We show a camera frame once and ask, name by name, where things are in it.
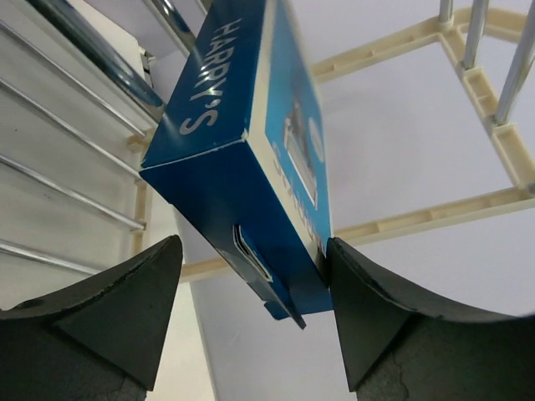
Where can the blue Harry's razor box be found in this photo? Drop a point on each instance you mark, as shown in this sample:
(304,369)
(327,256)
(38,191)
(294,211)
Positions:
(240,153)

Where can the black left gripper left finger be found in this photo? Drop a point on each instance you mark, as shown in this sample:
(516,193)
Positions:
(99,339)

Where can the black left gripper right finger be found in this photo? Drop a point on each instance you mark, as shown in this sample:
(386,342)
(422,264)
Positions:
(401,341)

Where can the cream metal-rod shelf rack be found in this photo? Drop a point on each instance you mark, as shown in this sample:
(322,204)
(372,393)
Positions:
(402,135)

